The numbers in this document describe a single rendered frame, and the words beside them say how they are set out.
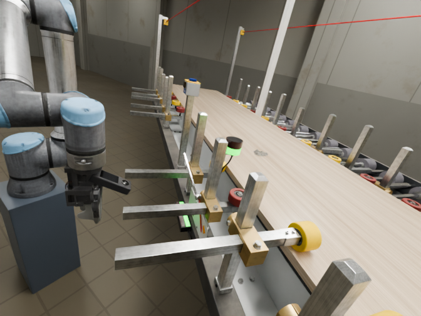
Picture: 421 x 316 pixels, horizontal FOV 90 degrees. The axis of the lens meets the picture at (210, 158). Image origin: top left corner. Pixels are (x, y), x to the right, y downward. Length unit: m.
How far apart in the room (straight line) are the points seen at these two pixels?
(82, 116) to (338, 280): 0.56
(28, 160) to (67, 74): 0.42
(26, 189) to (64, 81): 0.53
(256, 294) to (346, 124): 3.88
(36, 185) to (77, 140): 0.74
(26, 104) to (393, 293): 1.03
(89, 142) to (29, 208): 0.76
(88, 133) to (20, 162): 0.70
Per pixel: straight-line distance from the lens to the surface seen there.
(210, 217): 0.77
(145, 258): 0.50
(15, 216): 1.31
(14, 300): 1.72
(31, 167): 1.26
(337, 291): 0.38
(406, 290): 0.83
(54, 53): 1.16
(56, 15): 1.15
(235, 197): 0.79
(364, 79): 4.45
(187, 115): 1.18
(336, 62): 4.51
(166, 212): 0.75
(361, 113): 4.45
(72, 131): 0.58
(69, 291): 1.65
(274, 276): 0.88
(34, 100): 0.69
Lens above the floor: 1.35
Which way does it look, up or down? 25 degrees down
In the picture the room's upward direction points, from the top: 12 degrees clockwise
